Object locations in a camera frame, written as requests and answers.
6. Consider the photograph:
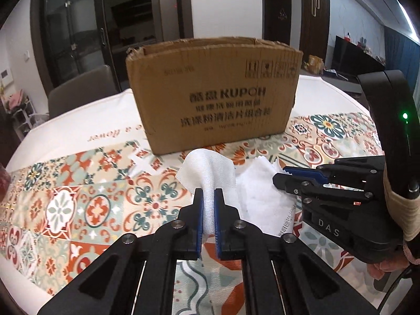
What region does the white shoe rack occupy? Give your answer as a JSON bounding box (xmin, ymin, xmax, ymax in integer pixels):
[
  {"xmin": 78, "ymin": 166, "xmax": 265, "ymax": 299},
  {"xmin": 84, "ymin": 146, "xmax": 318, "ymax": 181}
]
[{"xmin": 7, "ymin": 92, "xmax": 44, "ymax": 139}]

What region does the white gauze cloth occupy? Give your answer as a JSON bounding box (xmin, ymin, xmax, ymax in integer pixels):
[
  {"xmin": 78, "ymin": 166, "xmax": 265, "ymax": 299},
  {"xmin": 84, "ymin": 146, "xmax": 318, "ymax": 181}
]
[{"xmin": 175, "ymin": 149, "xmax": 237, "ymax": 237}]

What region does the black television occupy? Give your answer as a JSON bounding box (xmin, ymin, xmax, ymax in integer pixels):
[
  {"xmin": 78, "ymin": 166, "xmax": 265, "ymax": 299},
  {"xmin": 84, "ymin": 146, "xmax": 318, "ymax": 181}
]
[{"xmin": 331, "ymin": 35, "xmax": 386, "ymax": 77}]

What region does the slatted wooden cabinet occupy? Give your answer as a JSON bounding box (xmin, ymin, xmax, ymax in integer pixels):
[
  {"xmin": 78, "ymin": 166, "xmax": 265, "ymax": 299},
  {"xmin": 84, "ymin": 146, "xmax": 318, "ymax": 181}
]
[{"xmin": 299, "ymin": 0, "xmax": 329, "ymax": 61}]

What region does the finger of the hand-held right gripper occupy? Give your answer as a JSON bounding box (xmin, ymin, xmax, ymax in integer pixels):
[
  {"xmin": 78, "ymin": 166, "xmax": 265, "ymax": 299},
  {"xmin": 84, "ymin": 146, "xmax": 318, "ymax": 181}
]
[
  {"xmin": 283, "ymin": 157, "xmax": 385, "ymax": 186},
  {"xmin": 272, "ymin": 171, "xmax": 378, "ymax": 206}
]

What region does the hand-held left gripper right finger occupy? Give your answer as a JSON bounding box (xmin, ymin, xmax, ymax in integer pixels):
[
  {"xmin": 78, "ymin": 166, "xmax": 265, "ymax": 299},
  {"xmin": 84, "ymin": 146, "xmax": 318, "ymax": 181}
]
[{"xmin": 213, "ymin": 188, "xmax": 379, "ymax": 315}]

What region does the dark wooden door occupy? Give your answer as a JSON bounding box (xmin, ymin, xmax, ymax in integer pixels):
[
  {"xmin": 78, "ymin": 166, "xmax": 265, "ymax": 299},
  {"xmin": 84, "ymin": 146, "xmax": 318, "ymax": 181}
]
[{"xmin": 263, "ymin": 0, "xmax": 292, "ymax": 45}]

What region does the brown cardboard box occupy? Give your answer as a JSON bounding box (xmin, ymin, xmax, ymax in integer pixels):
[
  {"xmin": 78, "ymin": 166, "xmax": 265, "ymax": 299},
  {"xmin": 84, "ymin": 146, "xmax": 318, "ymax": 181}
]
[{"xmin": 125, "ymin": 38, "xmax": 304, "ymax": 156}]

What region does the dark red object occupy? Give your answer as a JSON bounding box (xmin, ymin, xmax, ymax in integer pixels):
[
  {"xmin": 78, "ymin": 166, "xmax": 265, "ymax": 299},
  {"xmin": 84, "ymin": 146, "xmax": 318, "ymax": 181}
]
[{"xmin": 0, "ymin": 166, "xmax": 12, "ymax": 201}]

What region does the black cable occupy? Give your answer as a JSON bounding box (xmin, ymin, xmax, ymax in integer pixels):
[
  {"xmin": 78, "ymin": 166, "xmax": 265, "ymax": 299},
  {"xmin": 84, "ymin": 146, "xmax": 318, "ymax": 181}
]
[{"xmin": 377, "ymin": 266, "xmax": 414, "ymax": 315}]

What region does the white table cover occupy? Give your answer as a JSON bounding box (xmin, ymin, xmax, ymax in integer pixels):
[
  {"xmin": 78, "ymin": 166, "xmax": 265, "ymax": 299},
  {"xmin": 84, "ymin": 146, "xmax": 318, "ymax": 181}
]
[{"xmin": 0, "ymin": 74, "xmax": 383, "ymax": 315}]

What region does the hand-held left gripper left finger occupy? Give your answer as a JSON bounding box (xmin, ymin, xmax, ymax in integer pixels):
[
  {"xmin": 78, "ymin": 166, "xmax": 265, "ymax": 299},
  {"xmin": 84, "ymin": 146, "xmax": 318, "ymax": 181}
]
[{"xmin": 36, "ymin": 188, "xmax": 204, "ymax": 315}]

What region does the grey dining chair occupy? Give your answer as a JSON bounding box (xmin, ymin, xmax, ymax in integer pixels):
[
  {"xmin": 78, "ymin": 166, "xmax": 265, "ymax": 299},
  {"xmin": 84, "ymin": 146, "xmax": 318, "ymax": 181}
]
[{"xmin": 48, "ymin": 65, "xmax": 123, "ymax": 119}]

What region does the yellow paper bag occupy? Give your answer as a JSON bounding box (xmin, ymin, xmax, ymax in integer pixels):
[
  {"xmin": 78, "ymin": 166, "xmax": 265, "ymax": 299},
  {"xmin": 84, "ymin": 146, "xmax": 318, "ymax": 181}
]
[{"xmin": 308, "ymin": 56, "xmax": 324, "ymax": 75}]

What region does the patterned tile-print table runner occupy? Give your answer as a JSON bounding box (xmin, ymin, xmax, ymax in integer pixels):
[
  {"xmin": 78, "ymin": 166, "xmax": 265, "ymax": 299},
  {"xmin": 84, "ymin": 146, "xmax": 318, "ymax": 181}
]
[{"xmin": 0, "ymin": 112, "xmax": 387, "ymax": 315}]

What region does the person's right hand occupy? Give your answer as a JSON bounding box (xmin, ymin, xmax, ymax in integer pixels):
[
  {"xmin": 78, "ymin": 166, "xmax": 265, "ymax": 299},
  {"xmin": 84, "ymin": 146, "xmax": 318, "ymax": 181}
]
[{"xmin": 366, "ymin": 258, "xmax": 411, "ymax": 281}]

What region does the blue curtain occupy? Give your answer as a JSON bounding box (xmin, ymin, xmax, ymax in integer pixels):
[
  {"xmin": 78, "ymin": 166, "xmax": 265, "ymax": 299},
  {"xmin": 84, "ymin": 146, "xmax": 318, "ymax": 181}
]
[{"xmin": 383, "ymin": 24, "xmax": 420, "ymax": 103}]

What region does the sliding glass door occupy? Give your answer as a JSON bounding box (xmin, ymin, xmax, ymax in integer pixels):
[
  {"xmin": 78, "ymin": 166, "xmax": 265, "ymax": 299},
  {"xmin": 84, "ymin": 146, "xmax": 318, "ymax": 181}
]
[{"xmin": 31, "ymin": 0, "xmax": 116, "ymax": 90}]

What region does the person's right forearm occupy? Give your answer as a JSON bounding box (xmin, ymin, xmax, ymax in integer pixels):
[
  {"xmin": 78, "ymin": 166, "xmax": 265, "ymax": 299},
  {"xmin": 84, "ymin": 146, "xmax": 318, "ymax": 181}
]
[{"xmin": 382, "ymin": 167, "xmax": 420, "ymax": 266}]

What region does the smooth white cloth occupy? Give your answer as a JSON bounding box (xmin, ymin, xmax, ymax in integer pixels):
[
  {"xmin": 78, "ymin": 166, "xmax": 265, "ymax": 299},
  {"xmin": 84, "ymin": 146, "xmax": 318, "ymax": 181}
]
[{"xmin": 234, "ymin": 158, "xmax": 298, "ymax": 237}]

